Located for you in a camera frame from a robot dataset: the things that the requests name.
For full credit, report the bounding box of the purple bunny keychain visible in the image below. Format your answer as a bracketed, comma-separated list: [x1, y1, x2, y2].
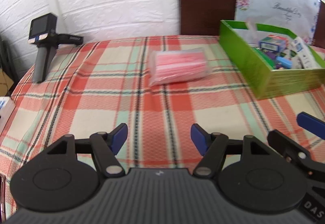
[246, 19, 281, 70]

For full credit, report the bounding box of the brown cardboard box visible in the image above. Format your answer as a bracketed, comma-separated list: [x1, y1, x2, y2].
[0, 69, 14, 97]

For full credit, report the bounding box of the white box on nightstand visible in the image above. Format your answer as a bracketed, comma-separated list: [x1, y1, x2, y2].
[0, 97, 15, 136]

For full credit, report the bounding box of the black smartphone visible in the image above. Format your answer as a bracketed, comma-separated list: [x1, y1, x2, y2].
[0, 174, 6, 223]

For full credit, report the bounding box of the green cardboard box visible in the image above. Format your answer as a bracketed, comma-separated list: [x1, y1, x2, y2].
[219, 20, 324, 99]

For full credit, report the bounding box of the plaid bed blanket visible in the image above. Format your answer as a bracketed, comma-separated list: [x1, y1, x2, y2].
[0, 34, 325, 214]

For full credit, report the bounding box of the pink mask pack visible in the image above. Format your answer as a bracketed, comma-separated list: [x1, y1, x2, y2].
[148, 48, 211, 86]

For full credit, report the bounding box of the white HP box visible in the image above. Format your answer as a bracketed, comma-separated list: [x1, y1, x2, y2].
[291, 37, 320, 69]

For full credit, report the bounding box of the blue playing card box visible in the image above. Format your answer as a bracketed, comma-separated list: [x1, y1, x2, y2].
[259, 34, 289, 53]

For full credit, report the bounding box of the black handheld camera device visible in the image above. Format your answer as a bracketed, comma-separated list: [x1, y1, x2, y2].
[28, 13, 84, 83]

